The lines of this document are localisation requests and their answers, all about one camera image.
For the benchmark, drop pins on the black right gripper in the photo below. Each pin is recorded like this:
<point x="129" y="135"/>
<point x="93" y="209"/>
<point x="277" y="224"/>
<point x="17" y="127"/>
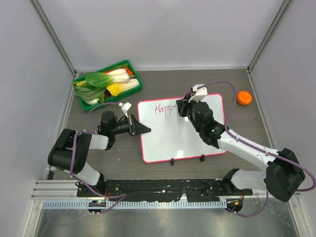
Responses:
<point x="182" y="105"/>

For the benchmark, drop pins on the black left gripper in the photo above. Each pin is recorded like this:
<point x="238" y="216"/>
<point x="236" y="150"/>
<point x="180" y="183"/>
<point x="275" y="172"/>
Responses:
<point x="139" y="129"/>

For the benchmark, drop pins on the purple capped marker pen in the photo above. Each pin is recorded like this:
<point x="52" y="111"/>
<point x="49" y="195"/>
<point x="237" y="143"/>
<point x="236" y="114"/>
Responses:
<point x="188" y="93"/>

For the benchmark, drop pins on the pink framed whiteboard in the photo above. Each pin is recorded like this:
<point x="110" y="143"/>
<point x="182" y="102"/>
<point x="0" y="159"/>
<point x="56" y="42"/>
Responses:
<point x="172" y="137"/>

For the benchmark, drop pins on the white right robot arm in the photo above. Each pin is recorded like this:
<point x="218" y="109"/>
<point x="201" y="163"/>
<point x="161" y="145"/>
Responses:
<point x="279" y="172"/>

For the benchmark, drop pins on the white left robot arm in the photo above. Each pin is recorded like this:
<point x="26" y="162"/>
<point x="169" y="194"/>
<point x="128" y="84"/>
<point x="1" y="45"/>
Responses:
<point x="70" y="151"/>

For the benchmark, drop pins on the yellow white napa cabbage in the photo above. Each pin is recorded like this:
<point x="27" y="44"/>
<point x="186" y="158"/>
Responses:
<point x="118" y="88"/>

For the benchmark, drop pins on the green scallion bunch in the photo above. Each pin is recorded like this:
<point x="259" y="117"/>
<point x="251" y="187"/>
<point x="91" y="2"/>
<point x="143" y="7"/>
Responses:
<point x="90" y="97"/>

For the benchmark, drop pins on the green bok choy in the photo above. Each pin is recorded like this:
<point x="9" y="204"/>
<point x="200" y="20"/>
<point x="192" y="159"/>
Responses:
<point x="99" y="79"/>

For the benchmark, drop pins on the orange tangerine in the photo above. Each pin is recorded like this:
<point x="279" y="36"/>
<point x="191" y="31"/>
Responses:
<point x="244" y="98"/>

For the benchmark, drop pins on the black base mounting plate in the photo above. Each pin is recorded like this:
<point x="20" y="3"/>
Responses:
<point x="168" y="190"/>

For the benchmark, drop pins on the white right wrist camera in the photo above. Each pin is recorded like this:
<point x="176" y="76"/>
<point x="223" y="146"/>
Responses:
<point x="197" y="93"/>

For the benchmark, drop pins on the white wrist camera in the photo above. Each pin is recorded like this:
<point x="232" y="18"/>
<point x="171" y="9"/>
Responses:
<point x="197" y="93"/>
<point x="125" y="107"/>

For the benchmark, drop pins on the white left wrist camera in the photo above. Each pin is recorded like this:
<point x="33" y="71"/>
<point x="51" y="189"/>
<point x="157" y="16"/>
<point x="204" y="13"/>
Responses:
<point x="125" y="107"/>

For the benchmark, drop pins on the metal wire whiteboard stand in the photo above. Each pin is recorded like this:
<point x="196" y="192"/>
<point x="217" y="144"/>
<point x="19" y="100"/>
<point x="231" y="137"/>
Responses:
<point x="201" y="158"/>

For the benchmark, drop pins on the white slotted cable duct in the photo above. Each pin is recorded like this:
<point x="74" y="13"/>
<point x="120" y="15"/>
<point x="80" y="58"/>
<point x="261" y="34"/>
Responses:
<point x="96" y="204"/>

